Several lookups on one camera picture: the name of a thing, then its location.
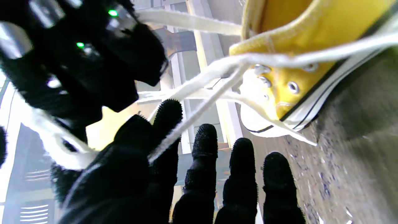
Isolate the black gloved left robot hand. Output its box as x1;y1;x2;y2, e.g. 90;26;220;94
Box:
51;99;307;224

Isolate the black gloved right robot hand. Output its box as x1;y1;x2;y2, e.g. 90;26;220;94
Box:
0;0;170;143

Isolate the yellow canvas sneaker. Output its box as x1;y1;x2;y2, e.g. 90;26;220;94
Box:
229;0;398;139

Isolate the white shoelace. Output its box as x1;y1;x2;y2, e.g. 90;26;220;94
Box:
19;8;398;170

